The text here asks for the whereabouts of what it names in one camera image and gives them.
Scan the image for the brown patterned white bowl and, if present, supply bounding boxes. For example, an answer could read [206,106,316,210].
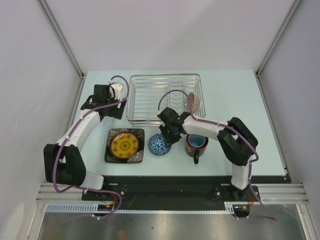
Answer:
[184,92,202,113]

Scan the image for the black mug red rim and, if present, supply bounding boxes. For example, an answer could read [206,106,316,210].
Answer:
[184,134,209,165]

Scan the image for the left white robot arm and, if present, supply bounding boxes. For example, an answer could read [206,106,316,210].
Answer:
[43,81,127,200]

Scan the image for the yellow round patterned plate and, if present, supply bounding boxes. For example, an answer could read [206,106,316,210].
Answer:
[109,132,139,159]

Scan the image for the white slotted cable duct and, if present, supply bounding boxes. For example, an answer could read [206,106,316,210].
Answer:
[45,202,234,215]

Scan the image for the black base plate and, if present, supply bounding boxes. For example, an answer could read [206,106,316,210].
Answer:
[81,175,261,211]

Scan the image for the blue patterned bowl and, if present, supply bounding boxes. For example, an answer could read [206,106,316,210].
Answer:
[147,133,172,156]

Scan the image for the metal wire dish rack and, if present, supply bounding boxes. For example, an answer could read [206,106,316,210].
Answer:
[126,73,206,127]

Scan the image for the black square floral plate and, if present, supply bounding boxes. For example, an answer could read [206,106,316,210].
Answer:
[104,128,145,164]

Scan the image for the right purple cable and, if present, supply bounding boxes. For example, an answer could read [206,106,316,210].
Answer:
[157,89,278,221]

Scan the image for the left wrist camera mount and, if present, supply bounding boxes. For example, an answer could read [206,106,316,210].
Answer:
[109,79,124,100]

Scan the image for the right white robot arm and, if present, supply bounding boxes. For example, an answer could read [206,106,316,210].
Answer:
[157,107,259,201]

